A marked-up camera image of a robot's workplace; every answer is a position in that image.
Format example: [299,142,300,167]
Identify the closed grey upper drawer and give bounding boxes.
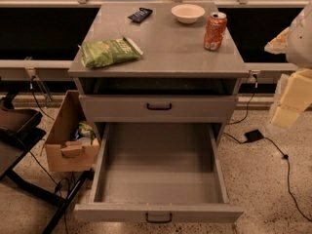
[79,95,237,123]

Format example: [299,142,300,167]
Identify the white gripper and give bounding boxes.
[264,3,312,129]

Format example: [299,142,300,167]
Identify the black power adapter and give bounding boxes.
[245,130,264,142]

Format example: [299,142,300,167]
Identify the white paper bowl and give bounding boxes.
[172,4,205,24]

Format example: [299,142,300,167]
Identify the black stand with tray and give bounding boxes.
[0,91,92,234]

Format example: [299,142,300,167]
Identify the dark blue snack bar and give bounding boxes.
[129,8,153,23]

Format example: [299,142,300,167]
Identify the black floor cable left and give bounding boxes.
[28,75,71,234]

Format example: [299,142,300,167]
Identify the grey drawer cabinet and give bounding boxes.
[69,1,248,137]

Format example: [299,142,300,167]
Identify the black floor cable right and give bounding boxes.
[223,75,312,223]

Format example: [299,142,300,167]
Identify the open grey middle drawer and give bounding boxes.
[75,123,244,224]

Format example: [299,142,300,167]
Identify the green jalapeno chip bag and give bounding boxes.
[80,37,143,68]

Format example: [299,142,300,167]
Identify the cardboard box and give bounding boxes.
[45,91,99,172]

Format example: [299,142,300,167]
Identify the black floor cable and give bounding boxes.
[223,75,312,223]
[28,75,71,234]

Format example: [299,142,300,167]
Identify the orange soda can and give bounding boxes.
[204,12,227,51]

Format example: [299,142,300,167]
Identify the snack items in box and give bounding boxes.
[73,121,98,145]

